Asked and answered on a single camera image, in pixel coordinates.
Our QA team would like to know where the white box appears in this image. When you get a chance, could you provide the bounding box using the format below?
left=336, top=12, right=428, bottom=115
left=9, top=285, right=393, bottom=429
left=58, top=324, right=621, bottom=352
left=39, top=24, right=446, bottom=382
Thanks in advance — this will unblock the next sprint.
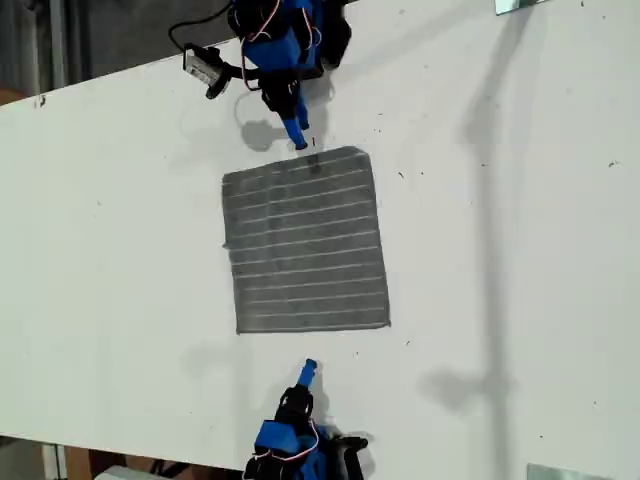
left=92, top=464, right=157, bottom=480

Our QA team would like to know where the grey striped square towel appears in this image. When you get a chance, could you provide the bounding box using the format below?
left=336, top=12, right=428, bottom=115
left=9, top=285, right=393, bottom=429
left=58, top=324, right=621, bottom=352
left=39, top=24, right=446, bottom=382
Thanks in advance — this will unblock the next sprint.
left=219, top=145, right=393, bottom=338

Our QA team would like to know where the black camera stalk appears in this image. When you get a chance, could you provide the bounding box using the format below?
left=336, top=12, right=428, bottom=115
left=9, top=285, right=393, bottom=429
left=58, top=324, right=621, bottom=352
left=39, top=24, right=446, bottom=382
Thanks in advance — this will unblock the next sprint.
left=204, top=63, right=262, bottom=101

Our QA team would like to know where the black camera cable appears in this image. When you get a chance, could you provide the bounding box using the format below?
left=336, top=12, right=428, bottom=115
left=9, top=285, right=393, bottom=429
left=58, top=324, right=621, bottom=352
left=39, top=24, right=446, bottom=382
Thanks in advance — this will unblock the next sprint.
left=168, top=10, right=236, bottom=54

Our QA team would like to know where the black camera box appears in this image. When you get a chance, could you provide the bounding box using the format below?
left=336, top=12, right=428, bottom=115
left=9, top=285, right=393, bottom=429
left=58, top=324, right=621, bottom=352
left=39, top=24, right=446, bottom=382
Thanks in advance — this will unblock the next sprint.
left=181, top=43, right=222, bottom=87

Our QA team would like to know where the shiny metal plate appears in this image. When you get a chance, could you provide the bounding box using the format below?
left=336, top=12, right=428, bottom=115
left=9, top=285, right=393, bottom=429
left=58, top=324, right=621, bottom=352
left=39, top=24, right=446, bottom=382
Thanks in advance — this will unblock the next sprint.
left=493, top=0, right=547, bottom=17

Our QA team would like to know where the white table leg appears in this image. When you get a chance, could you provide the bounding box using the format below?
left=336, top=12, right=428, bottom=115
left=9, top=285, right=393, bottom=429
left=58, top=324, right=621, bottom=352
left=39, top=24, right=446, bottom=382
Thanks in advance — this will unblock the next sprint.
left=41, top=441, right=68, bottom=480

